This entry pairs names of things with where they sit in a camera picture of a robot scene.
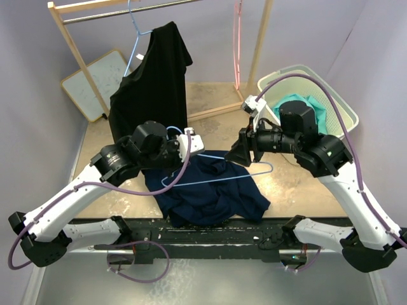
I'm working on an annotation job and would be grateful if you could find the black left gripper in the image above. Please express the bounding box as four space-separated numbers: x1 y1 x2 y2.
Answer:
140 135 191 178

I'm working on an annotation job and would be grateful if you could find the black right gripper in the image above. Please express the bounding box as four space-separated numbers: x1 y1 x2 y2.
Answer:
225 114 301 166

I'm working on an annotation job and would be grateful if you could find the light blue hanger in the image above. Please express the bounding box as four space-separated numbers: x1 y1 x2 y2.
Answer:
166 126 274 187
123 0 152 77

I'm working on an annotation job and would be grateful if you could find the navy blue t shirt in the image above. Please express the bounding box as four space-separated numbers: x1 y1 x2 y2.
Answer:
154 151 270 227

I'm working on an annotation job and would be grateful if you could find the pink wire hanger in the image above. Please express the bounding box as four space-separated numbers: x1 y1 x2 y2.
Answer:
232 0 243 90

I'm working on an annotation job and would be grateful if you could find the teal t shirt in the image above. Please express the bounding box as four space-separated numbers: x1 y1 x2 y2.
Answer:
271 93 328 135

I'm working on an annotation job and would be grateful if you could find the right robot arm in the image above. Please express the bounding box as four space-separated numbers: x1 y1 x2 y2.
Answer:
225 97 406 273

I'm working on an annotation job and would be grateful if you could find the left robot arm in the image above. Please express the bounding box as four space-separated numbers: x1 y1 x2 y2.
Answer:
8 121 205 270

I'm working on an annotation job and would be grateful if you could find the black hanging garment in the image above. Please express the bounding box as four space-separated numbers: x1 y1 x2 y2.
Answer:
109 22 193 142

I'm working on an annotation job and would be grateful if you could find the cream perforated laundry basket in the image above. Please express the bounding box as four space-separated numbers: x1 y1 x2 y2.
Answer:
257 65 359 139

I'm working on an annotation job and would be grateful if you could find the wooden clothes rack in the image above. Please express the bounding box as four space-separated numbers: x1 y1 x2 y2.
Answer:
47 1 273 123

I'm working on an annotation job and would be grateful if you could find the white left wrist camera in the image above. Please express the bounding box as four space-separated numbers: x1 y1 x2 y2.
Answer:
176 127 205 163

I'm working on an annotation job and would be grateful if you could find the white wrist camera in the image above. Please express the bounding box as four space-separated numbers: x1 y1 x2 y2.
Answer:
241 95 267 132
176 127 205 163

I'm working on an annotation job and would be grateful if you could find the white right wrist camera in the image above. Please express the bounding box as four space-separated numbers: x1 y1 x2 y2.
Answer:
241 95 267 132

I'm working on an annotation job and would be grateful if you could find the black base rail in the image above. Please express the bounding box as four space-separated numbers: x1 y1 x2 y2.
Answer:
95 217 303 265

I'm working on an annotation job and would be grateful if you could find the small whiteboard yellow frame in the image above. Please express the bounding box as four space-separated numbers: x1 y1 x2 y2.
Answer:
60 48 130 123

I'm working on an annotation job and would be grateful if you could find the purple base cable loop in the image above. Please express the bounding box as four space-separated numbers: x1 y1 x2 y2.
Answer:
106 240 171 283

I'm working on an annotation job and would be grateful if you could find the aluminium frame rail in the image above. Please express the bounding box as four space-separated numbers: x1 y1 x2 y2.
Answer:
22 222 392 305

